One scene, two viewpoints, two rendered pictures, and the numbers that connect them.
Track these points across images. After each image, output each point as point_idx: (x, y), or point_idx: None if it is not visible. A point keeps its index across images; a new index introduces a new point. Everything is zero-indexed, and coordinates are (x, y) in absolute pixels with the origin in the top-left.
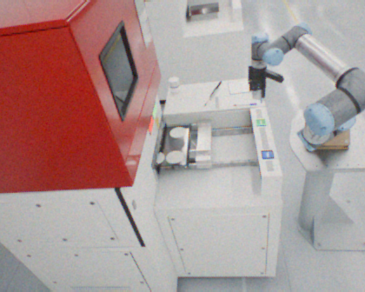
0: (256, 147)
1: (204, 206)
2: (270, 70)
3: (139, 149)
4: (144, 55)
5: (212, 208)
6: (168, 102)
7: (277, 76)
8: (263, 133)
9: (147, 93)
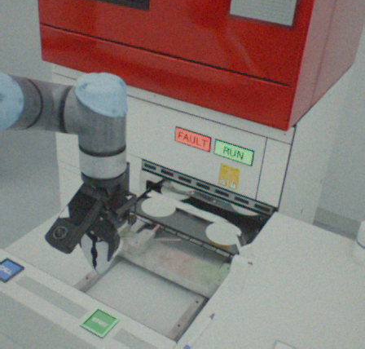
0: (41, 271)
1: (50, 221)
2: (88, 210)
3: (79, 59)
4: (209, 14)
5: (38, 226)
6: (318, 231)
7: (57, 218)
8: (64, 307)
9: (166, 57)
